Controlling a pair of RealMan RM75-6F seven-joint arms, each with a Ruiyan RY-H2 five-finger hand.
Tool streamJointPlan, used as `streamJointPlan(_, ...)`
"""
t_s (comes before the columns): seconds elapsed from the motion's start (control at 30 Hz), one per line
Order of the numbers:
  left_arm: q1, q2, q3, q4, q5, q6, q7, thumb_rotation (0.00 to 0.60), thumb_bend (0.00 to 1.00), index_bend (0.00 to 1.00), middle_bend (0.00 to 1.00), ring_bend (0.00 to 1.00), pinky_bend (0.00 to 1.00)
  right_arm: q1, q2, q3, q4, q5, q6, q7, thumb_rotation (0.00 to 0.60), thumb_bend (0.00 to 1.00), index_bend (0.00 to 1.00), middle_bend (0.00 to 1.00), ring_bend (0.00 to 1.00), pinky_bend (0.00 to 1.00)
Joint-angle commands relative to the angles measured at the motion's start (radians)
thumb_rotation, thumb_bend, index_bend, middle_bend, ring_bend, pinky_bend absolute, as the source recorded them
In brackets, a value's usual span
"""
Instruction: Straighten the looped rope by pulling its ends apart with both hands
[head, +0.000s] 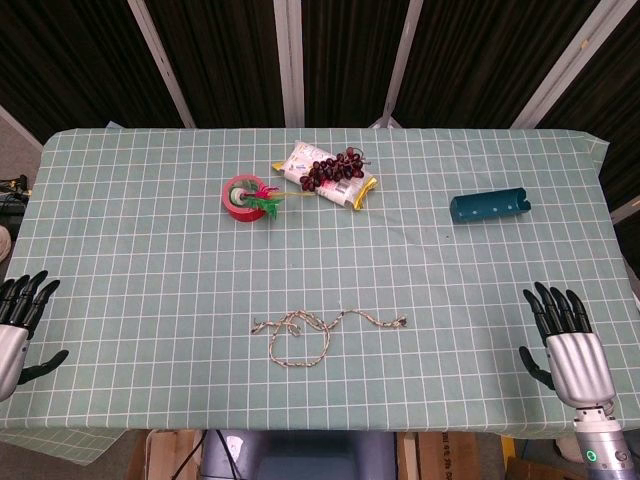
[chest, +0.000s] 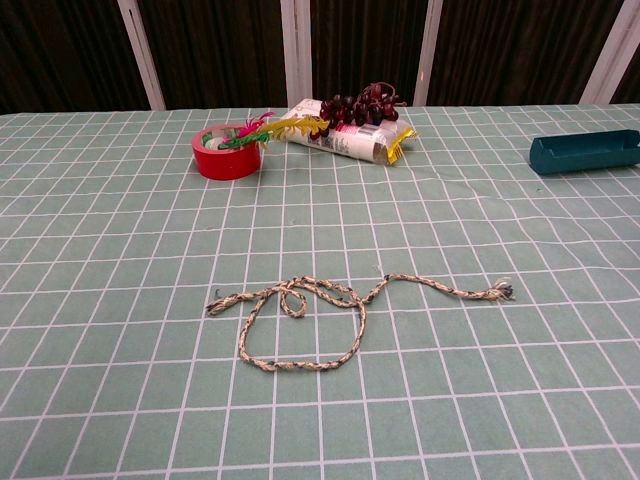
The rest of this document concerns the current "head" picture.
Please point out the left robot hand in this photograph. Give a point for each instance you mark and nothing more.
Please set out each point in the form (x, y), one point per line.
(12, 345)

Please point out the teal cylinder block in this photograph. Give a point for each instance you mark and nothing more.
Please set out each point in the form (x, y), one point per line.
(490, 205)

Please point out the white yellow snack bag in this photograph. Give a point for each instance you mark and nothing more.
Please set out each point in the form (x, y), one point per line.
(340, 185)

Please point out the white frame post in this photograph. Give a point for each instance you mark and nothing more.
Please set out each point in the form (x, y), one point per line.
(160, 62)
(565, 62)
(397, 62)
(290, 62)

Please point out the black curtain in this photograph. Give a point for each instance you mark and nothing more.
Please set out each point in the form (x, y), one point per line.
(320, 60)

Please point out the cardboard box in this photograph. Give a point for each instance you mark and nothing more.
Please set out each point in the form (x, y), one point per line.
(450, 457)

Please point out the dark red grape bunch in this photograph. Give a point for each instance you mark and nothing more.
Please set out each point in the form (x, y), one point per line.
(332, 167)

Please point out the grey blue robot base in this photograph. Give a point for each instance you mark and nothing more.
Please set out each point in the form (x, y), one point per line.
(295, 457)

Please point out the green checkered tablecloth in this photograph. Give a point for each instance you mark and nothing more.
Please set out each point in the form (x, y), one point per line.
(320, 280)

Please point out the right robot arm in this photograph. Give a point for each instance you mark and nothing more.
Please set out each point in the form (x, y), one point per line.
(602, 450)

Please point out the red tape roll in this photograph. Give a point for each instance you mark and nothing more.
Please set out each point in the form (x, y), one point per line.
(240, 202)

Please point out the green red plastic plant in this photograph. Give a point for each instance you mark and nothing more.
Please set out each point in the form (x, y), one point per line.
(265, 197)

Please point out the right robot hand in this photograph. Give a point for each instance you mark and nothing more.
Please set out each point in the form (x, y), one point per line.
(580, 360)

